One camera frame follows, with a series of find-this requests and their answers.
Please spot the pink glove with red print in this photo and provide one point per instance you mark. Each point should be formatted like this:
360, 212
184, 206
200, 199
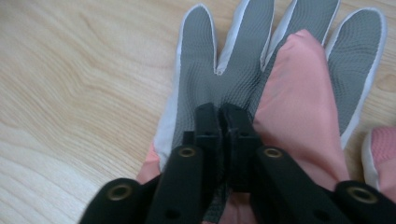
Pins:
384, 155

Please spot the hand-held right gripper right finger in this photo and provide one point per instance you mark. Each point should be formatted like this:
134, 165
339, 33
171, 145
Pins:
239, 140

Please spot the pink glove with grey palm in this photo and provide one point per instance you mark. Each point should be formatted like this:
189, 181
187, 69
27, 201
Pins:
199, 62

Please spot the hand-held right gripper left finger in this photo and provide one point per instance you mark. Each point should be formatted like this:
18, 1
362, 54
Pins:
207, 130

